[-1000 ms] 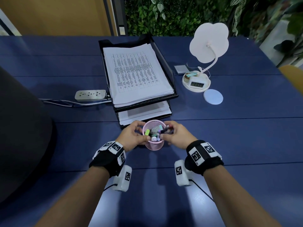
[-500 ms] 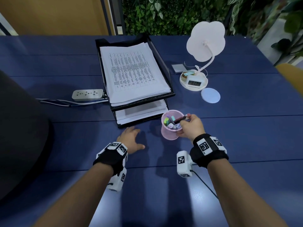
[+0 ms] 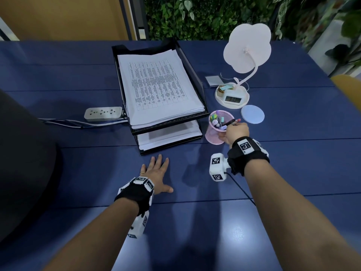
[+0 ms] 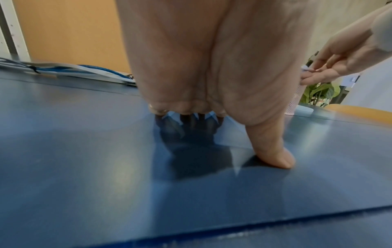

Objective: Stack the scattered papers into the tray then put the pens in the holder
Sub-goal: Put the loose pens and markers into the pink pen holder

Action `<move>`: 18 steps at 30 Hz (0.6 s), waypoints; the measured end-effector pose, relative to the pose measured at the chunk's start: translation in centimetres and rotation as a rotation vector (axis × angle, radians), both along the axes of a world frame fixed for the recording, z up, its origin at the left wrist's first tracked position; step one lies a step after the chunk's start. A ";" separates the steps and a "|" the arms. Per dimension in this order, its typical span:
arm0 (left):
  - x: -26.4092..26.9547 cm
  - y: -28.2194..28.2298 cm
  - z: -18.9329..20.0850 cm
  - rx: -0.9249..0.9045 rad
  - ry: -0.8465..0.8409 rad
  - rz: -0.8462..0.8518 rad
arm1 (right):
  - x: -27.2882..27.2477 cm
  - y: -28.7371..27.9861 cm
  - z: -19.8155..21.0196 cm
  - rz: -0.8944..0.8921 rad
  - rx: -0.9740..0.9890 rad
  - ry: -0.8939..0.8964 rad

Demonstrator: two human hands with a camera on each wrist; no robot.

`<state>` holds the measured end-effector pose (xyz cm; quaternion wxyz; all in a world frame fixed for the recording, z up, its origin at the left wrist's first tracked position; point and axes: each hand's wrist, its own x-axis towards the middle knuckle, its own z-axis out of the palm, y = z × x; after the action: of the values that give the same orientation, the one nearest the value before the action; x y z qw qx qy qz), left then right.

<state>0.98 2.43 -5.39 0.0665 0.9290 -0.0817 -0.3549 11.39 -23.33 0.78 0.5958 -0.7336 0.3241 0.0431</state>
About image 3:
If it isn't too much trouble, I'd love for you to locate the person's left forearm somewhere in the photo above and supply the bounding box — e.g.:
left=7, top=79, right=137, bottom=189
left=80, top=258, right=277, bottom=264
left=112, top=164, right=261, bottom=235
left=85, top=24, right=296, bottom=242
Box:
left=44, top=199, right=140, bottom=271

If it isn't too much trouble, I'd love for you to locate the white board panel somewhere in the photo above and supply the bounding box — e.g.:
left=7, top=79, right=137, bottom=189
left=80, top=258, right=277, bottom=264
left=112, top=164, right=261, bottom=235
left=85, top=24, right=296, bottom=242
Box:
left=0, top=17, right=19, bottom=41

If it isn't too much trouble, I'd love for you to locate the black right wristband with markers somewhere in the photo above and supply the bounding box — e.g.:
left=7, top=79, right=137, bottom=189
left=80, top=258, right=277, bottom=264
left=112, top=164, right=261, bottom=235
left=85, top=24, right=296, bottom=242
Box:
left=227, top=137, right=270, bottom=177

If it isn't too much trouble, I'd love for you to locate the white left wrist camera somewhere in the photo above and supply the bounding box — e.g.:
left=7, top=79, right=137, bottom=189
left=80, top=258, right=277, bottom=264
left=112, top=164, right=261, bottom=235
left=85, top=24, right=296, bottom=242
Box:
left=127, top=211, right=149, bottom=239

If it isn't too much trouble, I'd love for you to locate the person's right hand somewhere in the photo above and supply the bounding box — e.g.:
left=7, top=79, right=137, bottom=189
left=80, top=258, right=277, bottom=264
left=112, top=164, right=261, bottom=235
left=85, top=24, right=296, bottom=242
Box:
left=217, top=122, right=250, bottom=147

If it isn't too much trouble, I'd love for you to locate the black right camera cable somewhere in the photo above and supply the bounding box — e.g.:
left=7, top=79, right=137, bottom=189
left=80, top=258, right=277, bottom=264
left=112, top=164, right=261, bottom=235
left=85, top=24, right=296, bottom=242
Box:
left=224, top=172, right=256, bottom=206

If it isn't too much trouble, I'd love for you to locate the black left wristband with markers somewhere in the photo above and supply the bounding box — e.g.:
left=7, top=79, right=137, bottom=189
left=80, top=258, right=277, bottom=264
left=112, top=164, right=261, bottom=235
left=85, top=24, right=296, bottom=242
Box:
left=114, top=177, right=155, bottom=217

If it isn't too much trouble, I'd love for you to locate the power strip cable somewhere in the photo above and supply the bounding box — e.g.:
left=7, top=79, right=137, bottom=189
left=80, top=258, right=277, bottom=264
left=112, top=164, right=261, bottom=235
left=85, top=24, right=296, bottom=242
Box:
left=38, top=117, right=129, bottom=129

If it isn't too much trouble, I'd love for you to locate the white flower-shaped desk lamp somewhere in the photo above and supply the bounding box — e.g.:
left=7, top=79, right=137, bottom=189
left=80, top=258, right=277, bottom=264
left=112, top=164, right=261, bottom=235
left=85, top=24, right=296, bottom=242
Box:
left=215, top=23, right=272, bottom=108

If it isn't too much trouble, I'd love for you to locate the large black chair back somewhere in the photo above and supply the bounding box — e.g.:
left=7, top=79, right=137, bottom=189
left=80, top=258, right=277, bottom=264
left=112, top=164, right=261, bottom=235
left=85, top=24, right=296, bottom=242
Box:
left=0, top=90, right=61, bottom=243

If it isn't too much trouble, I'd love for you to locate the pale blue round pad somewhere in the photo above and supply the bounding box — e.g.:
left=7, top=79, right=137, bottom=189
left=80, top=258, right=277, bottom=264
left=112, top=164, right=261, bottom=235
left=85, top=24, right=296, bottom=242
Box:
left=240, top=105, right=265, bottom=125

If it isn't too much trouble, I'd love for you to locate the pink mesh cup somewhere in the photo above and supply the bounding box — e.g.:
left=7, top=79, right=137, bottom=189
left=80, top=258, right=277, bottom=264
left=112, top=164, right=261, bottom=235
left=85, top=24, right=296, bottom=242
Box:
left=205, top=110, right=235, bottom=146

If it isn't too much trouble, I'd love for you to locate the black wristband with markers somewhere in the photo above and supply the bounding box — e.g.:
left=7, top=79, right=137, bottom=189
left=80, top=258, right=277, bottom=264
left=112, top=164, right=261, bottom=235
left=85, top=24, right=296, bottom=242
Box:
left=114, top=177, right=155, bottom=217
left=227, top=137, right=270, bottom=177

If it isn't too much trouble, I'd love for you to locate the bunch of coloured markers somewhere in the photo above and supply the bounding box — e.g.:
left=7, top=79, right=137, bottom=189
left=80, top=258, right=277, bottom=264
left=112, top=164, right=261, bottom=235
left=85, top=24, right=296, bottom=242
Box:
left=209, top=110, right=242, bottom=131

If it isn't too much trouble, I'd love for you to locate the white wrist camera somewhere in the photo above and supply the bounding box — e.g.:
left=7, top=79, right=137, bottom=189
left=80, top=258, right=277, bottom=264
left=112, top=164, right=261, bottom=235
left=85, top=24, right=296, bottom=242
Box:
left=127, top=211, right=149, bottom=239
left=209, top=153, right=231, bottom=183

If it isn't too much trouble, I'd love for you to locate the white column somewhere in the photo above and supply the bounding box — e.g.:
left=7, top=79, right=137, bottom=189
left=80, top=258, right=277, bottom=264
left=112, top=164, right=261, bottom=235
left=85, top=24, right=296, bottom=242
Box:
left=307, top=19, right=361, bottom=76

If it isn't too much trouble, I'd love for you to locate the small grey square card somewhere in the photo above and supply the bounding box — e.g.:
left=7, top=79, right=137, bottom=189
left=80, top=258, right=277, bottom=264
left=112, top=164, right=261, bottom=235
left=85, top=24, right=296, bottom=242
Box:
left=205, top=75, right=225, bottom=87

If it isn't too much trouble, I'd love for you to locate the printed paper sheet bundle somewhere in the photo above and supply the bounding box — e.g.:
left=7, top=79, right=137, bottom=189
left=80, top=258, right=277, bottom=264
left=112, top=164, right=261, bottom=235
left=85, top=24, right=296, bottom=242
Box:
left=128, top=105, right=206, bottom=129
left=117, top=49, right=206, bottom=129
left=138, top=121, right=203, bottom=151

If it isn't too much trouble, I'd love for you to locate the person's right forearm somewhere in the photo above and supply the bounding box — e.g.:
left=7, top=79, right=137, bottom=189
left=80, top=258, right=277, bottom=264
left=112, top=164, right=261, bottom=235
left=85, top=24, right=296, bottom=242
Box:
left=244, top=160, right=361, bottom=271

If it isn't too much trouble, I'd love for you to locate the white power strip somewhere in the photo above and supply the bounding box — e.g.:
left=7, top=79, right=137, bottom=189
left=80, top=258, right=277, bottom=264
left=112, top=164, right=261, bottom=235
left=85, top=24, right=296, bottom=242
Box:
left=84, top=106, right=123, bottom=122

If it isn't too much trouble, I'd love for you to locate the black mesh tiered tray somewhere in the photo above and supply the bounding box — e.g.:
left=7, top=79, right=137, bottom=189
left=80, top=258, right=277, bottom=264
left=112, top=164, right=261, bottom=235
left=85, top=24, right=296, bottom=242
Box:
left=112, top=38, right=210, bottom=155

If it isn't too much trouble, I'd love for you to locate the dark green potted plant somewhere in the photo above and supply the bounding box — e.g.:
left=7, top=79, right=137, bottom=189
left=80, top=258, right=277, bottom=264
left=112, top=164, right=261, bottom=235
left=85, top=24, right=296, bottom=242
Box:
left=324, top=0, right=361, bottom=75

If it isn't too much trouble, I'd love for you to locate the dark metal door frame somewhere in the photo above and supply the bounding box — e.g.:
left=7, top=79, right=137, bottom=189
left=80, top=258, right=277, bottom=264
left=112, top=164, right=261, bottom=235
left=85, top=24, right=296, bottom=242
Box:
left=118, top=0, right=150, bottom=41

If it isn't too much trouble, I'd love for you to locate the person's left hand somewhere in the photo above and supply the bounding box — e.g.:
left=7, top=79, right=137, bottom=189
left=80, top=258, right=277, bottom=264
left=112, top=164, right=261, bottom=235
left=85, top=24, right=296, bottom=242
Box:
left=140, top=154, right=174, bottom=195

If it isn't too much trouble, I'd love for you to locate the green plant wall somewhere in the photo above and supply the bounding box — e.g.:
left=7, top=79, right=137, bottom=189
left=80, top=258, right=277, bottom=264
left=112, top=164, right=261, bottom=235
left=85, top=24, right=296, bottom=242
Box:
left=145, top=0, right=311, bottom=41

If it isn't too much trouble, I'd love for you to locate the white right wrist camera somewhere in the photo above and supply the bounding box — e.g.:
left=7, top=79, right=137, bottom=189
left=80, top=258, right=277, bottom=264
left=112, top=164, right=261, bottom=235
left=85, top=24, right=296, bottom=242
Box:
left=209, top=153, right=231, bottom=183

